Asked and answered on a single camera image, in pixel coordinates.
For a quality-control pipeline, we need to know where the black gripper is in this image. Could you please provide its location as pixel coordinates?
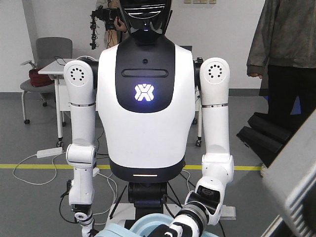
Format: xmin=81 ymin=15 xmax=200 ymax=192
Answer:
xmin=237 ymin=112 xmax=316 ymax=237

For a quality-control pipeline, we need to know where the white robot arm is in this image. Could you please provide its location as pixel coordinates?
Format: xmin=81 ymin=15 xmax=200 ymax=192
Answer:
xmin=164 ymin=57 xmax=234 ymax=237
xmin=64 ymin=58 xmax=316 ymax=237

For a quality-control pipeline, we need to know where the light blue plastic basket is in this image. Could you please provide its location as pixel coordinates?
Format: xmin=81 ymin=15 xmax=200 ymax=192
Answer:
xmin=97 ymin=213 xmax=216 ymax=237

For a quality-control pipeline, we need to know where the black white robot left hand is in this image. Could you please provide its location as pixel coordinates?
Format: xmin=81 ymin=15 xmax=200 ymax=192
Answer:
xmin=148 ymin=222 xmax=199 ymax=237

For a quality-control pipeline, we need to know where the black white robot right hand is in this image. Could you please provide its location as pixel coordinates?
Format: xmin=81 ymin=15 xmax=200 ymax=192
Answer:
xmin=81 ymin=226 xmax=99 ymax=237

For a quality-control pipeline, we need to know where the person in dark trousers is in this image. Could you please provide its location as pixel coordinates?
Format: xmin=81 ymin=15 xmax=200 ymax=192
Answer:
xmin=246 ymin=0 xmax=316 ymax=177

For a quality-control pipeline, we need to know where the white folding table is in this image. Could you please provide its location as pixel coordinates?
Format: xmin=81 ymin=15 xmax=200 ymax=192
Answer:
xmin=39 ymin=56 xmax=202 ymax=147

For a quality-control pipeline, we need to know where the white power strip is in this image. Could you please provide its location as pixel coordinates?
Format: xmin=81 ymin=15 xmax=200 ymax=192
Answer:
xmin=36 ymin=147 xmax=63 ymax=158

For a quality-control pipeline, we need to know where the grey office chair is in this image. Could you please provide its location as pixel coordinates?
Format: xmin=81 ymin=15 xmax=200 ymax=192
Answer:
xmin=20 ymin=37 xmax=73 ymax=124

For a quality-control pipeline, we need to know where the red bag on chair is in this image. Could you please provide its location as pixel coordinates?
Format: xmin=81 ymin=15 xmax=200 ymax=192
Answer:
xmin=29 ymin=68 xmax=53 ymax=87

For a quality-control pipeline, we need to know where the person with camera rig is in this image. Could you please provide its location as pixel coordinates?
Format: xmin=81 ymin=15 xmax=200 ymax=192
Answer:
xmin=90 ymin=0 xmax=127 ymax=50

